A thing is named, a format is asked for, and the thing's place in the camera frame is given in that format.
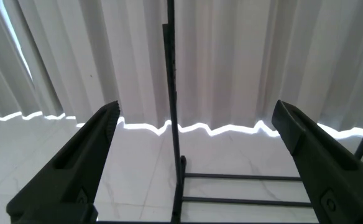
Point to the black clothes rack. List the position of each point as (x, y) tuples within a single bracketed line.
[(170, 93)]

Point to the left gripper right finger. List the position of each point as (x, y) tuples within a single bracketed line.
[(330, 174)]

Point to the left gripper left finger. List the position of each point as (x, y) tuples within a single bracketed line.
[(76, 174)]

